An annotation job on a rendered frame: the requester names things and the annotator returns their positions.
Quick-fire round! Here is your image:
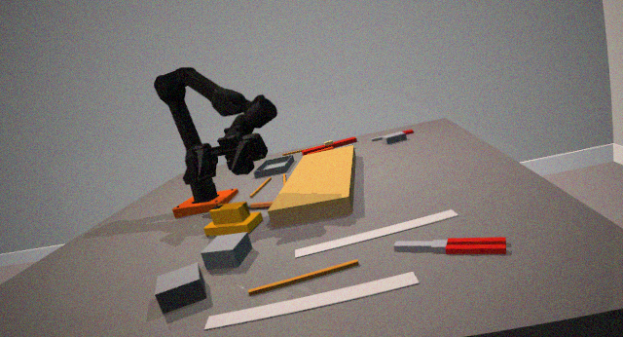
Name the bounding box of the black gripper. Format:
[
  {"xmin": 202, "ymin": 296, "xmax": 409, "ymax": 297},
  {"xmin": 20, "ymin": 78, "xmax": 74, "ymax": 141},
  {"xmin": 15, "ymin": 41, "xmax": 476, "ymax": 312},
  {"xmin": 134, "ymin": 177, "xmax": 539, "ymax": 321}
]
[{"xmin": 192, "ymin": 124, "xmax": 268, "ymax": 179}]

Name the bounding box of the white flat strip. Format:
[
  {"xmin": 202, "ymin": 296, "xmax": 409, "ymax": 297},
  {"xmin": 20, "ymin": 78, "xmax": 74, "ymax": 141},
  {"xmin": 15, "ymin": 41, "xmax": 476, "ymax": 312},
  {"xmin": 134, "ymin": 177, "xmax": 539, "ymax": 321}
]
[
  {"xmin": 295, "ymin": 210, "xmax": 458, "ymax": 259},
  {"xmin": 204, "ymin": 272, "xmax": 419, "ymax": 331}
]

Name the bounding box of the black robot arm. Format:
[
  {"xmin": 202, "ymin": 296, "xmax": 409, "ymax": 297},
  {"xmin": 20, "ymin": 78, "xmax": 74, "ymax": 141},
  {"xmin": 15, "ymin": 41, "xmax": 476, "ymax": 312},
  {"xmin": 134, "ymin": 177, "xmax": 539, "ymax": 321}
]
[{"xmin": 154, "ymin": 67, "xmax": 277, "ymax": 204}]

